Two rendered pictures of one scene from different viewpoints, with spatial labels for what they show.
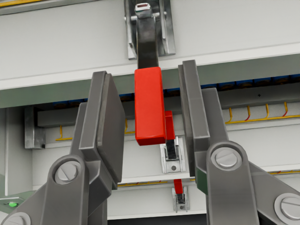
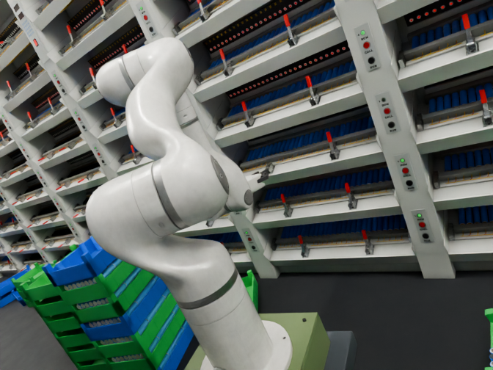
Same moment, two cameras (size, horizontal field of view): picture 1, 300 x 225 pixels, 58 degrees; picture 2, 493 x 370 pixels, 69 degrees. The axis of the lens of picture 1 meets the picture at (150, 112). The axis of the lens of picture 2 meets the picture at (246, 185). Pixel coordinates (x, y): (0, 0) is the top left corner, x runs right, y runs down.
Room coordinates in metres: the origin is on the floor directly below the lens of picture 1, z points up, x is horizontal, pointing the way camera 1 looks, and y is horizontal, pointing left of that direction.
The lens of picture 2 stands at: (-1.08, -0.56, 0.85)
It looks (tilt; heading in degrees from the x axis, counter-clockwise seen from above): 16 degrees down; 29
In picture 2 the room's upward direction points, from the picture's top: 24 degrees counter-clockwise
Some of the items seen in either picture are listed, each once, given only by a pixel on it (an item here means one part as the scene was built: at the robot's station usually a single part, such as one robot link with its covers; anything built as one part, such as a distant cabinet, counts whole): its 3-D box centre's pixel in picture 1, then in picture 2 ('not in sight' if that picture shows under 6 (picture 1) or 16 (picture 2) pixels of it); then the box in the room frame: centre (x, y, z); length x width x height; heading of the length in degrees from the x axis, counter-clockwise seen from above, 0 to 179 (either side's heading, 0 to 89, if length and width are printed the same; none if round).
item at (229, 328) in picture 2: not in sight; (227, 324); (-0.63, -0.15, 0.46); 0.19 x 0.19 x 0.18
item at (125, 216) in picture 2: not in sight; (160, 236); (-0.65, -0.13, 0.67); 0.19 x 0.12 x 0.24; 114
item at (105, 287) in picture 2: not in sight; (108, 264); (-0.27, 0.55, 0.44); 0.30 x 0.20 x 0.08; 6
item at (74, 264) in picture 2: not in sight; (97, 246); (-0.27, 0.55, 0.52); 0.30 x 0.20 x 0.08; 6
